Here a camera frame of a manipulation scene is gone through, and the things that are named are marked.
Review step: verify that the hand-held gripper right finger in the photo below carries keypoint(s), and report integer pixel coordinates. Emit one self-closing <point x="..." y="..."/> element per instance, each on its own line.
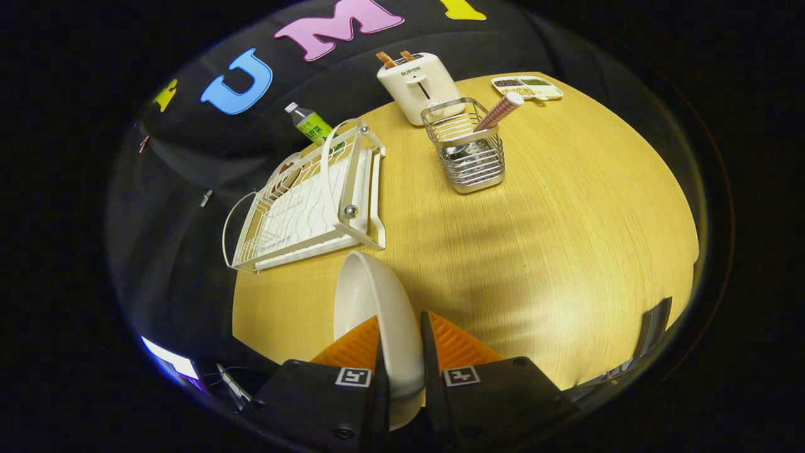
<point x="490" y="402"/>

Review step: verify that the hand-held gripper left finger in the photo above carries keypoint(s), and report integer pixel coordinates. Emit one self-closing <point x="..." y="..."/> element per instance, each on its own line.
<point x="314" y="402"/>

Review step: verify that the white round plate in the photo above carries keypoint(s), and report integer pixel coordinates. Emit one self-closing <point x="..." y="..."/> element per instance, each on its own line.
<point x="371" y="296"/>

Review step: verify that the white dish rack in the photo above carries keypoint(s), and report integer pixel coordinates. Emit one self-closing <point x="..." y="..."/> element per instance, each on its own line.
<point x="302" y="214"/>

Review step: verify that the small plate with red food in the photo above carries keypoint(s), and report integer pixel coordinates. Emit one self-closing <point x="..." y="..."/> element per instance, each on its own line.
<point x="288" y="173"/>

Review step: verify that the bright screen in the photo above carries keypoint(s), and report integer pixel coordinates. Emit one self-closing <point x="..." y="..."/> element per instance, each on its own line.
<point x="170" y="362"/>

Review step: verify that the silver clip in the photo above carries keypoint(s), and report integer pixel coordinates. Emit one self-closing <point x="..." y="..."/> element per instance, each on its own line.
<point x="205" y="198"/>

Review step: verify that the green tea bottle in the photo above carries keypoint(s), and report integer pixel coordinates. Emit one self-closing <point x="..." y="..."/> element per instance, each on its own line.
<point x="313" y="127"/>

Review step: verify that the pink clip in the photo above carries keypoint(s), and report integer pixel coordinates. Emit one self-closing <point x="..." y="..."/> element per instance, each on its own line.
<point x="144" y="143"/>

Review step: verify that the white divided bean tray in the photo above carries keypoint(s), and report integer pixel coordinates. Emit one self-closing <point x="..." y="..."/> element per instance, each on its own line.
<point x="528" y="87"/>

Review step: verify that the cream toaster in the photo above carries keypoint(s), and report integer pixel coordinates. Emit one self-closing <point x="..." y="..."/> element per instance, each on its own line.
<point x="418" y="85"/>

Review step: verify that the brown toast slice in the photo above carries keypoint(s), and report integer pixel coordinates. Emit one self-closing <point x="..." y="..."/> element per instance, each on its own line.
<point x="385" y="60"/>
<point x="407" y="55"/>

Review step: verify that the dark metal frame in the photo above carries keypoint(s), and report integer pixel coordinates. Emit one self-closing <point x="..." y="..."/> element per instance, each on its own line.
<point x="651" y="330"/>

